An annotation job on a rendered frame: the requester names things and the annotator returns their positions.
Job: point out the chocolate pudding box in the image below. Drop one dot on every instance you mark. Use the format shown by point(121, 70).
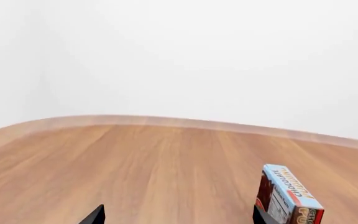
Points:
point(286, 193)

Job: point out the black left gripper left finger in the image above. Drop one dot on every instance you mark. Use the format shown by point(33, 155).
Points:
point(95, 217)

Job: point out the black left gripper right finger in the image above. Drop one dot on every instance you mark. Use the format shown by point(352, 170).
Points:
point(262, 217)

